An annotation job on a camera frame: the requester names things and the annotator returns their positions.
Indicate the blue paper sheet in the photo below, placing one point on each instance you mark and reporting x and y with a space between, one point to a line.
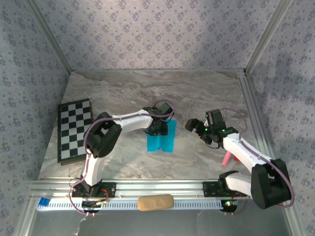
167 143

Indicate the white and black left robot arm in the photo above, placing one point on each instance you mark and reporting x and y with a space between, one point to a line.
128 121

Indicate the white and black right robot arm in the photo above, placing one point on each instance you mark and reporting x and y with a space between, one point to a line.
243 152

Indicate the pink cylinder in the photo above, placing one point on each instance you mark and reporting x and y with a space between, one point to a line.
226 159

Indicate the small red object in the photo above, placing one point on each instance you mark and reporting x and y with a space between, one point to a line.
235 158

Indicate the black controller board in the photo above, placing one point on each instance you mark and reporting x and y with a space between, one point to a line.
229 205
91 204

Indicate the tan cork block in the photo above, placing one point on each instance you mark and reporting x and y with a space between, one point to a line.
155 202

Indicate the black and white checkerboard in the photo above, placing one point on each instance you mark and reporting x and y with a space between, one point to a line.
73 130

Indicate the small blue tag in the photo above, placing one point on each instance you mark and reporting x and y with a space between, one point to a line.
44 201

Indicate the aluminium side rail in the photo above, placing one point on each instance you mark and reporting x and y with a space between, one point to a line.
248 98

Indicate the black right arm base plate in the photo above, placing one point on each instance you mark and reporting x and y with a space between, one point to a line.
209 189

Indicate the long aluminium mounting rail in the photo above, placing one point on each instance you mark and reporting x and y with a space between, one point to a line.
157 188

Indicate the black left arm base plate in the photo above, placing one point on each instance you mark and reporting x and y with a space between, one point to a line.
109 190

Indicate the aluminium frame post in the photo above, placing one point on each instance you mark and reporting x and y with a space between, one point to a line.
266 37
50 37

